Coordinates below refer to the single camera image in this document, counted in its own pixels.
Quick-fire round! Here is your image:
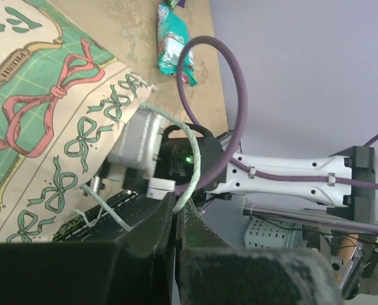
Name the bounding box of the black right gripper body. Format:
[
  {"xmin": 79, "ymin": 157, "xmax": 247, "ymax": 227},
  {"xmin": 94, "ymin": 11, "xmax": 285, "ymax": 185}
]
[{"xmin": 123, "ymin": 124, "xmax": 223, "ymax": 198}]

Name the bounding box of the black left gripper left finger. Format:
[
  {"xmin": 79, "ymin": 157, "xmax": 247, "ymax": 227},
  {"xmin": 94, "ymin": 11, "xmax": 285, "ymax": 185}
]
[{"xmin": 0, "ymin": 193, "xmax": 176, "ymax": 304}]

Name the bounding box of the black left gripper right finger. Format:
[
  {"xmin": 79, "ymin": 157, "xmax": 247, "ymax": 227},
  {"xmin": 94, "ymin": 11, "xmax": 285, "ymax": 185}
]
[{"xmin": 175, "ymin": 202, "xmax": 344, "ymax": 304}]

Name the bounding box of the teal white snack packet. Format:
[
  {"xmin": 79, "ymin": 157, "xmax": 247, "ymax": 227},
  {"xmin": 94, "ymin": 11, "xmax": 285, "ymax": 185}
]
[{"xmin": 157, "ymin": 2, "xmax": 191, "ymax": 75}]

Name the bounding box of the green paper bag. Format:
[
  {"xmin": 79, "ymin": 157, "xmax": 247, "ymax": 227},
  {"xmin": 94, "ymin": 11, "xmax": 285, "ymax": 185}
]
[{"xmin": 0, "ymin": 0, "xmax": 202, "ymax": 245}]

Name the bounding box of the yellow green snack packet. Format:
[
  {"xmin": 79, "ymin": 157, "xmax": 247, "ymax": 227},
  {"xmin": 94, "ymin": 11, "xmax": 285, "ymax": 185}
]
[{"xmin": 165, "ymin": 0, "xmax": 180, "ymax": 10}]

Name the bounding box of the purple snack packet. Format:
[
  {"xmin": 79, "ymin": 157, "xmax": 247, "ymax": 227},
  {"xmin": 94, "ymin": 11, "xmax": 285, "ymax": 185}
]
[{"xmin": 178, "ymin": 0, "xmax": 186, "ymax": 8}]

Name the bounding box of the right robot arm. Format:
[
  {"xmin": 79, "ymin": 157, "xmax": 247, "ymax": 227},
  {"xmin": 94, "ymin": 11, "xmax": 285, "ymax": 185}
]
[{"xmin": 123, "ymin": 124, "xmax": 376, "ymax": 223}]

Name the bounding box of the grey perforated basket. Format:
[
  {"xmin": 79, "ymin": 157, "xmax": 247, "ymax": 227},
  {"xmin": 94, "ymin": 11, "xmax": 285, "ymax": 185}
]
[{"xmin": 244, "ymin": 217, "xmax": 307, "ymax": 249}]

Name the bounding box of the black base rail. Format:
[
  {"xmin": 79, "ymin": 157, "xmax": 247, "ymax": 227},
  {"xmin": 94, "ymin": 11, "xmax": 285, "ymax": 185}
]
[{"xmin": 53, "ymin": 191, "xmax": 159, "ymax": 242}]

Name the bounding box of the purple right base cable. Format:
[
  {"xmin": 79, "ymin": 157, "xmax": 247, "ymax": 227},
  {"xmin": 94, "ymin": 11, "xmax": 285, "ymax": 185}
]
[{"xmin": 242, "ymin": 205, "xmax": 378, "ymax": 238}]

